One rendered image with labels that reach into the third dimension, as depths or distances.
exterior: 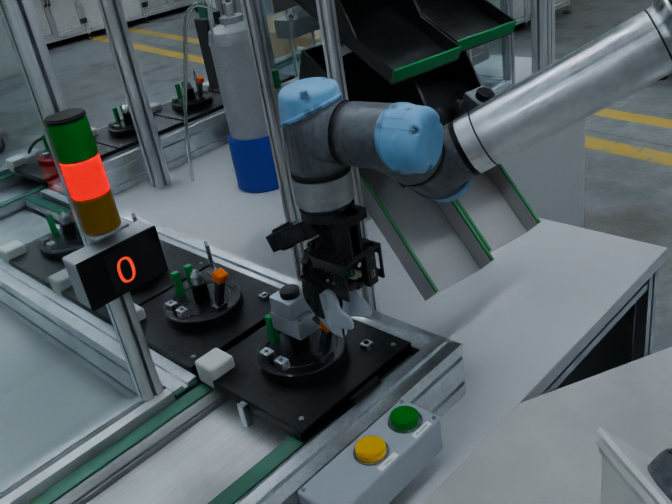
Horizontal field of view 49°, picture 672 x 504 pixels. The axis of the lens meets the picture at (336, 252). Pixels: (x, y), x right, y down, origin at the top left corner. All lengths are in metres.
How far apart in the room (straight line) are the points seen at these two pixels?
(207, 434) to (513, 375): 0.50
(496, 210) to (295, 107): 0.61
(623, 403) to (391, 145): 0.60
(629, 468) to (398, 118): 0.42
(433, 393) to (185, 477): 0.38
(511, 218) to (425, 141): 0.60
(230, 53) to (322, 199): 1.07
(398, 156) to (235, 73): 1.17
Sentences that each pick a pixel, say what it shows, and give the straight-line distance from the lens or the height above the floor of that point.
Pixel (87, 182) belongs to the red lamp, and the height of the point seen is 1.33.
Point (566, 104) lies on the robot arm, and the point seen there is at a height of 1.36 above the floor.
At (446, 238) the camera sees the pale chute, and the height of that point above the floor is 1.04.
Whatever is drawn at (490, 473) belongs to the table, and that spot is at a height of 0.86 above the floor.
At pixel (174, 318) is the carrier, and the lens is 1.29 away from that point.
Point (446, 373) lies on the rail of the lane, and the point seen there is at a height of 0.93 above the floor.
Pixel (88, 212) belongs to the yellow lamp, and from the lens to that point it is 0.98.
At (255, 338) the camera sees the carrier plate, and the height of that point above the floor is 0.97.
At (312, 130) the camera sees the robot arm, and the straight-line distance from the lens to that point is 0.84.
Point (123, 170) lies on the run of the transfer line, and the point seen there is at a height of 0.92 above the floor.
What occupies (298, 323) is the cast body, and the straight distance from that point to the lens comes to 1.07.
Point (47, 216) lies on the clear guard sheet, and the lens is 1.01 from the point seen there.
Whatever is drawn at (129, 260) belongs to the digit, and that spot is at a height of 1.21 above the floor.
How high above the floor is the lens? 1.65
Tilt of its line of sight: 29 degrees down
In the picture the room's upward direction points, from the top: 10 degrees counter-clockwise
